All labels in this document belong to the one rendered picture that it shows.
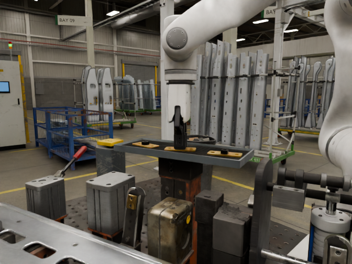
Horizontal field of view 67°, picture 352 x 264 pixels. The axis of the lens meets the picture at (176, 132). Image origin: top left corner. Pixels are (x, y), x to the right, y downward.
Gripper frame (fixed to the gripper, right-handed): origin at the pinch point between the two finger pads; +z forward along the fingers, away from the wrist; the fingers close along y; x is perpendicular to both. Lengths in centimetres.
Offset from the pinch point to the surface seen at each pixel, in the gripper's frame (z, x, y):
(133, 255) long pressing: 18.4, -5.4, 24.7
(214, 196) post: 8.7, 9.7, 16.0
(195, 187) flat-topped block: 12.6, 4.1, 1.0
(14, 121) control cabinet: 54, -456, -459
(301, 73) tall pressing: -62, 232, -744
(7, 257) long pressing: 18.3, -29.2, 29.2
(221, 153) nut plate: 2.2, 11.0, 4.4
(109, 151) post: 5.1, -23.2, -5.4
